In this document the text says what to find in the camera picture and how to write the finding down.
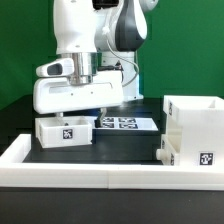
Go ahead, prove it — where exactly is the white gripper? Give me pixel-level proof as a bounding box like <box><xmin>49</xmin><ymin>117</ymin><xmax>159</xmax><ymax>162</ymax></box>
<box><xmin>33</xmin><ymin>71</ymin><xmax>123</xmax><ymax>128</ymax></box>

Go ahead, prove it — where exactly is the white drawer box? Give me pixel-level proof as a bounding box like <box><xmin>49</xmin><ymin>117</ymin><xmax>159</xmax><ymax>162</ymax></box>
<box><xmin>156</xmin><ymin>134</ymin><xmax>176</xmax><ymax>166</ymax></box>
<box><xmin>35</xmin><ymin>116</ymin><xmax>92</xmax><ymax>148</ymax></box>

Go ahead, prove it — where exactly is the white front drawer box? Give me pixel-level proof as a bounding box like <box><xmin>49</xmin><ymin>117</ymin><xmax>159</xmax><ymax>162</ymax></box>
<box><xmin>156</xmin><ymin>134</ymin><xmax>176</xmax><ymax>166</ymax></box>

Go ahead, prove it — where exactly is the white drawer cabinet frame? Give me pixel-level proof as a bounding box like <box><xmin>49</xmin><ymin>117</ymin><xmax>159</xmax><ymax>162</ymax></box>
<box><xmin>163</xmin><ymin>95</ymin><xmax>224</xmax><ymax>167</ymax></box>

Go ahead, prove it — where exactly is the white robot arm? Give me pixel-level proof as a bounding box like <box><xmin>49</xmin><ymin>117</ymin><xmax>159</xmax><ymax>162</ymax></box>
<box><xmin>33</xmin><ymin>0</ymin><xmax>159</xmax><ymax>114</ymax></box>

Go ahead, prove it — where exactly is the white marker sheet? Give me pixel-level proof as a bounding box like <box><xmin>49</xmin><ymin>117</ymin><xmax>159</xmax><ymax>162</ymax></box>
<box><xmin>102</xmin><ymin>117</ymin><xmax>158</xmax><ymax>131</ymax></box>

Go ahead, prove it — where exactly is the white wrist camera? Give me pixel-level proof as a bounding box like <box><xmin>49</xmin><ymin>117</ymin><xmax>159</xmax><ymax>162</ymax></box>
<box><xmin>36</xmin><ymin>58</ymin><xmax>75</xmax><ymax>77</ymax></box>

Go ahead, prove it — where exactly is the white thin cable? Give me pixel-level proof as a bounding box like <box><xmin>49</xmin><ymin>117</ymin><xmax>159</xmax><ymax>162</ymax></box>
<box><xmin>103</xmin><ymin>26</ymin><xmax>140</xmax><ymax>88</ymax></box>

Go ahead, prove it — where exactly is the white border frame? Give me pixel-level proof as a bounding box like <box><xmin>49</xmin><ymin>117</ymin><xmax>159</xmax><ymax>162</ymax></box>
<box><xmin>0</xmin><ymin>134</ymin><xmax>224</xmax><ymax>191</ymax></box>

